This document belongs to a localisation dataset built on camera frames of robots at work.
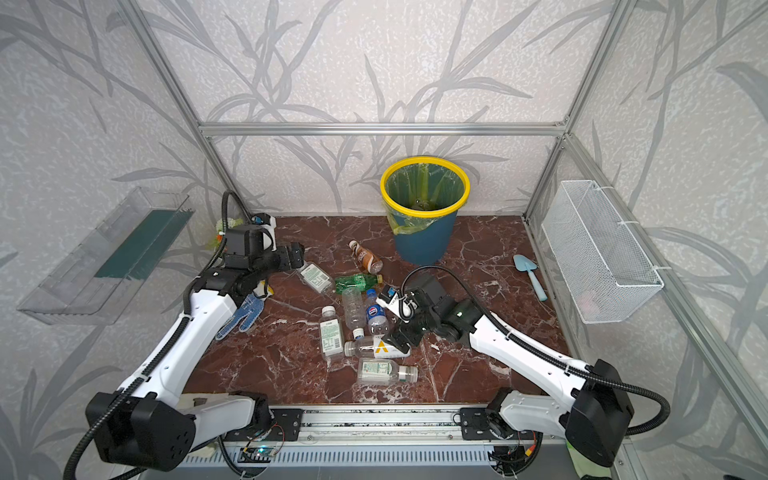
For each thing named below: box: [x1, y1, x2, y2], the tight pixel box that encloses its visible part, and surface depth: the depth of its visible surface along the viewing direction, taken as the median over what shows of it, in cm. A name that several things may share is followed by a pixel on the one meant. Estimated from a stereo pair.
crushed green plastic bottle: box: [335, 273, 383, 295], surface depth 100 cm
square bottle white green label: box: [319, 306, 345, 362], surface depth 88 cm
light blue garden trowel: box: [513, 254, 548, 302], surface depth 103 cm
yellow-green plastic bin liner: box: [382, 164, 465, 235], surface depth 101 cm
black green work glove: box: [566, 440, 613, 480], surface depth 68 cm
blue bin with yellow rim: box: [380, 156, 471, 267], surface depth 93 cm
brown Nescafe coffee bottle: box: [348, 239, 384, 275], surface depth 104 cm
